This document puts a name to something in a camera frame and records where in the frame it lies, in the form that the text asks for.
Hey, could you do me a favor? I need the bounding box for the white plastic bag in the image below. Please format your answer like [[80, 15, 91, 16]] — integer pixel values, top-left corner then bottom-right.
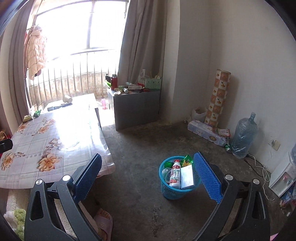
[[191, 107, 208, 123]]

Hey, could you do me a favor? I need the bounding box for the clear red-printed plastic bag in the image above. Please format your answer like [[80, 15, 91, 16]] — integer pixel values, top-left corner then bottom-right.
[[162, 167, 172, 184]]

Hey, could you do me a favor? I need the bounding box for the blue white carton box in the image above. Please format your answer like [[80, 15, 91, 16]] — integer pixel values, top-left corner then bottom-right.
[[181, 165, 195, 190]]

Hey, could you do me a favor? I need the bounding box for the beige quilted jacket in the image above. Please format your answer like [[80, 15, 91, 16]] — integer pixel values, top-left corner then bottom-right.
[[24, 26, 47, 80]]

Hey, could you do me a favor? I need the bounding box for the wall power socket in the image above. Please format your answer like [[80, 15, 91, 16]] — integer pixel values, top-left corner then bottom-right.
[[270, 139, 280, 151]]

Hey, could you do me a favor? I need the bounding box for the small green snack packet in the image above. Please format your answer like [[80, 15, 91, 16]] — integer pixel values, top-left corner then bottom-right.
[[33, 110, 41, 118]]

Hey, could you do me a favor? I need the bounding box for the white power cable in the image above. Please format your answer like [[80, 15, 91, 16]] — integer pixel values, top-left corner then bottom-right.
[[245, 153, 276, 202]]

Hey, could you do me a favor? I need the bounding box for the pink water bottle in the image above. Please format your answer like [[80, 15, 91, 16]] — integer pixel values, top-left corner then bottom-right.
[[101, 97, 107, 110]]

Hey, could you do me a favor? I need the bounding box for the white tissue pack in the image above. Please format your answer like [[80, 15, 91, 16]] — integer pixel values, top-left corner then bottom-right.
[[188, 120, 228, 147]]

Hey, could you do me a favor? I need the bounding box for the blue water jug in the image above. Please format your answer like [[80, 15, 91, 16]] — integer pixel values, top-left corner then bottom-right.
[[230, 112, 258, 159]]

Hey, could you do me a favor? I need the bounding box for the floral plastic tablecloth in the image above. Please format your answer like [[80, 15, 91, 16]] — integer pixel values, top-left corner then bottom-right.
[[1, 94, 115, 189]]

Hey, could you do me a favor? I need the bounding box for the beige fluffy rug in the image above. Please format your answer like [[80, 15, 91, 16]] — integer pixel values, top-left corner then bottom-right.
[[4, 189, 76, 240]]

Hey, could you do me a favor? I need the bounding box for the beige curtain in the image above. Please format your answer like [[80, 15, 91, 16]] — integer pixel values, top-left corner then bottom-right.
[[118, 1, 168, 84]]

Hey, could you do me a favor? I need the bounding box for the white milk drink bottle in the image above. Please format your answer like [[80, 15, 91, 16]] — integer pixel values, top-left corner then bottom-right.
[[169, 160, 181, 189]]

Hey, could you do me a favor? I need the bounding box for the metal balcony railing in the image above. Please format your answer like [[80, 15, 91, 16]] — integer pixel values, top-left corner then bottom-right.
[[26, 49, 118, 107]]

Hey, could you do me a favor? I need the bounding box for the green chip bag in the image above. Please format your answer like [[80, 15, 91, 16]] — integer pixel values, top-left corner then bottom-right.
[[181, 155, 193, 167]]

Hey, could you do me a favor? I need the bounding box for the grey side cabinet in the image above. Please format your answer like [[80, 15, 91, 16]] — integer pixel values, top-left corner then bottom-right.
[[108, 89, 161, 131]]

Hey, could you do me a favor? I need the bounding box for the white water dispenser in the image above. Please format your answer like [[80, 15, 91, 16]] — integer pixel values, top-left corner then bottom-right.
[[268, 152, 295, 197]]

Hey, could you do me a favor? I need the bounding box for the yellow-green snack packet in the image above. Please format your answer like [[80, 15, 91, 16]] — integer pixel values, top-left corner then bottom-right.
[[23, 115, 33, 123]]

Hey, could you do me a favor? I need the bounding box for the blue plastic trash basket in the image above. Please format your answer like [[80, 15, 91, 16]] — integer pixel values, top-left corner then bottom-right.
[[159, 155, 201, 200]]

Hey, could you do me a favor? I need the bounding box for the pink slipper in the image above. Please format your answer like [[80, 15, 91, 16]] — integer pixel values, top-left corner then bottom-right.
[[94, 208, 113, 241]]

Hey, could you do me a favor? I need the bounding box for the green plastic storage basket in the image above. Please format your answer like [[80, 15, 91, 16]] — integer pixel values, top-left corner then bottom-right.
[[145, 78, 162, 89]]

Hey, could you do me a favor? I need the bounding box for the patterned paper roll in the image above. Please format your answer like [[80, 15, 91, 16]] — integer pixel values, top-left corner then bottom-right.
[[204, 69, 231, 128]]

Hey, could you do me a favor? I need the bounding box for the red thermos flask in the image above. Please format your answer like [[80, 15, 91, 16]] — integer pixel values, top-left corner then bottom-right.
[[111, 74, 118, 91]]

